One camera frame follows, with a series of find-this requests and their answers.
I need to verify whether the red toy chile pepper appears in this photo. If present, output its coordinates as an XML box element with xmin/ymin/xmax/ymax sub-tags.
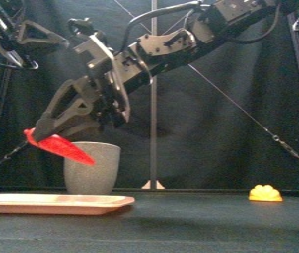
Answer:
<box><xmin>22</xmin><ymin>127</ymin><xmax>96</xmax><ymax>166</ymax></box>

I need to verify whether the silver vertical frame pole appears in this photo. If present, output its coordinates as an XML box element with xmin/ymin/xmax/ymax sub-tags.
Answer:
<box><xmin>140</xmin><ymin>0</ymin><xmax>165</xmax><ymax>191</ymax></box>

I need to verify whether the grey speckled cup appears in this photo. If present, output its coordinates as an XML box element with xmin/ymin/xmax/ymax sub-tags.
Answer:
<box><xmin>61</xmin><ymin>141</ymin><xmax>123</xmax><ymax>196</ymax></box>

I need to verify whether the pink rectangular plate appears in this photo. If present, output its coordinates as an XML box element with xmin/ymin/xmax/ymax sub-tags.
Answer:
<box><xmin>0</xmin><ymin>192</ymin><xmax>137</xmax><ymax>217</ymax></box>

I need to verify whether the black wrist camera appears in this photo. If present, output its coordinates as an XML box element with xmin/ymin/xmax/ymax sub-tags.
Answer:
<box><xmin>65</xmin><ymin>17</ymin><xmax>97</xmax><ymax>38</ymax></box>

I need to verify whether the short diagonal brace wire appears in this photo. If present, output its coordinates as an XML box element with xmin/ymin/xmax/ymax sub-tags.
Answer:
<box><xmin>0</xmin><ymin>139</ymin><xmax>30</xmax><ymax>188</ymax></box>

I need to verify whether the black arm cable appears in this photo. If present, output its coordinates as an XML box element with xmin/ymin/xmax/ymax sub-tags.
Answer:
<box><xmin>117</xmin><ymin>0</ymin><xmax>207</xmax><ymax>56</ymax></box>

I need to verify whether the yellow toy food piece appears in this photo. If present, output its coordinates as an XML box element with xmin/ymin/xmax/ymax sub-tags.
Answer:
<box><xmin>248</xmin><ymin>184</ymin><xmax>284</xmax><ymax>203</ymax></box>

